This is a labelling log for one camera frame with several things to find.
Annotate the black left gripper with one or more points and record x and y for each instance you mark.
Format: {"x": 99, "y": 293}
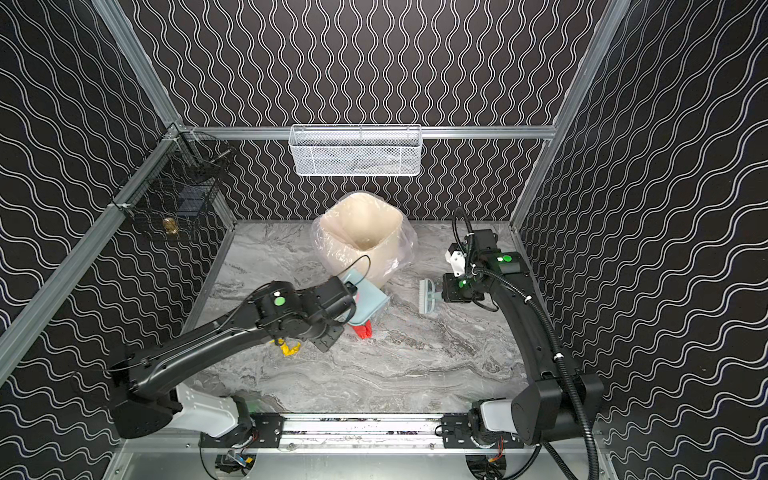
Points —
{"x": 330, "y": 337}

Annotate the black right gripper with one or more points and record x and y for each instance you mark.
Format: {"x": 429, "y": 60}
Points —
{"x": 447, "y": 288}

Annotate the light teal plastic dustpan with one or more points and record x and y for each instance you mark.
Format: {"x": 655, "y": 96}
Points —
{"x": 369, "y": 299}

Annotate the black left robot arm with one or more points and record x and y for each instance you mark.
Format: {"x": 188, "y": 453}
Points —
{"x": 148, "y": 390}

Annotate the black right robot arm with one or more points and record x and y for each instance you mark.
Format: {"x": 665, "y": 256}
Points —
{"x": 560, "y": 401}

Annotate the red paper scrap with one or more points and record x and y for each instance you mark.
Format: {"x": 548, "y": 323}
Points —
{"x": 363, "y": 331}

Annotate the cream plastic waste bin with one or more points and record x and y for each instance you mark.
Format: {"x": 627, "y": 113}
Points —
{"x": 362, "y": 240}

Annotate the clear plastic bin liner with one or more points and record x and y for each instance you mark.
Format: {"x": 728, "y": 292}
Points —
{"x": 336, "y": 252}

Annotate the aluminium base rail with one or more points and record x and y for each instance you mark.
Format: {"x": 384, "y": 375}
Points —
{"x": 412, "y": 433}

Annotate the white wire mesh basket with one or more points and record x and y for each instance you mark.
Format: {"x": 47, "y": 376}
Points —
{"x": 356, "y": 150}

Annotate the black wire basket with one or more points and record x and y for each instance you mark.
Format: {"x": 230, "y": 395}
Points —
{"x": 177, "y": 198}

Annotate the aluminium rear frame bar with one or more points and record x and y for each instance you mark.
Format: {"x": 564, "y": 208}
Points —
{"x": 546, "y": 132}

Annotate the aluminium frame bar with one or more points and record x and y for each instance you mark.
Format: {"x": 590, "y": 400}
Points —
{"x": 546, "y": 132}
{"x": 20, "y": 336}

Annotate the aluminium left frame bar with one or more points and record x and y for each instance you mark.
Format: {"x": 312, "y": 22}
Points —
{"x": 20, "y": 336}

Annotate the aluminium right frame post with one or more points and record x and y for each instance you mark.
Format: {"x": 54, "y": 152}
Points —
{"x": 595, "y": 53}

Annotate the aluminium corner frame post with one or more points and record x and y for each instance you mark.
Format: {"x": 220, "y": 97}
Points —
{"x": 123, "y": 33}

